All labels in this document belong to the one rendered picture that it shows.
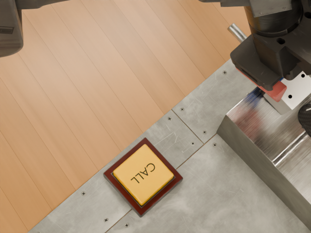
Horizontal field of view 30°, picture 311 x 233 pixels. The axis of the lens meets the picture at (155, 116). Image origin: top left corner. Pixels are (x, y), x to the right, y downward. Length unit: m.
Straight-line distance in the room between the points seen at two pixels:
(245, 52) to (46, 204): 0.35
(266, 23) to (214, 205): 0.33
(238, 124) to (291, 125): 0.07
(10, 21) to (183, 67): 0.43
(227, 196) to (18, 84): 0.35
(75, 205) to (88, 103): 0.15
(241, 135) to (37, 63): 0.33
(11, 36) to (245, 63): 0.27
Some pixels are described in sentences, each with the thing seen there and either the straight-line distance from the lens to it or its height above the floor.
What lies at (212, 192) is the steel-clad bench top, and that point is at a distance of 0.83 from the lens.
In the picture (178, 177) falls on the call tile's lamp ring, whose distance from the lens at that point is 0.81.
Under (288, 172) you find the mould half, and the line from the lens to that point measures 0.77.
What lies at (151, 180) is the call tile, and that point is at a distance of 0.79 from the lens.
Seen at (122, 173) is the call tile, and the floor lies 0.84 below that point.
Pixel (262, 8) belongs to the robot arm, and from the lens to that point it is 0.54.
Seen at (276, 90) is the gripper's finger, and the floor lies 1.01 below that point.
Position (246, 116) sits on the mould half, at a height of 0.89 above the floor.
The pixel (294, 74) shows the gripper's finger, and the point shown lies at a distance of 0.66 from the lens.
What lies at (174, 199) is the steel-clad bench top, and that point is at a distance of 0.83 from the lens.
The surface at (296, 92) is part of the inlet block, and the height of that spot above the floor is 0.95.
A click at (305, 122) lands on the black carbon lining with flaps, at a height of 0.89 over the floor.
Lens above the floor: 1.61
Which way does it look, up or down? 73 degrees down
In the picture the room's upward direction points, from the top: 8 degrees clockwise
